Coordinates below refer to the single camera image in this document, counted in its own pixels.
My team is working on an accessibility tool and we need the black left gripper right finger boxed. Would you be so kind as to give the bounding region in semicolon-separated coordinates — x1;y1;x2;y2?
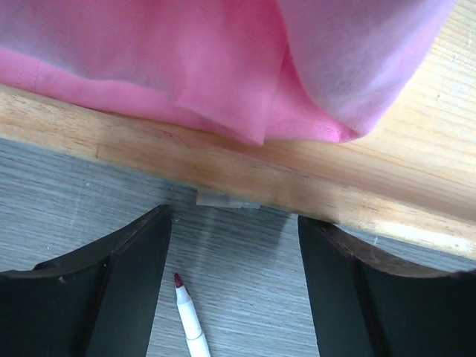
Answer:
297;216;475;356

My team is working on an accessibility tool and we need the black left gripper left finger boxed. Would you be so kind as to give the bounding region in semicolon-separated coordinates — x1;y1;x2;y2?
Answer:
1;205;172;356

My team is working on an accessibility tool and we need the white pen purple end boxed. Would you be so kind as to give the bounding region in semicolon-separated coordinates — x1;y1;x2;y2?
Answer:
174;273;211;357

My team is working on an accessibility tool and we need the wooden rack base tray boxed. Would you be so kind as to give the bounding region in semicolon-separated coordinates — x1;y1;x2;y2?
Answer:
1;1;475;258

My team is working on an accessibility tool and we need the pink shirt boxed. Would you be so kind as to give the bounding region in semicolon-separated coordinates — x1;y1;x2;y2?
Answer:
1;1;454;144

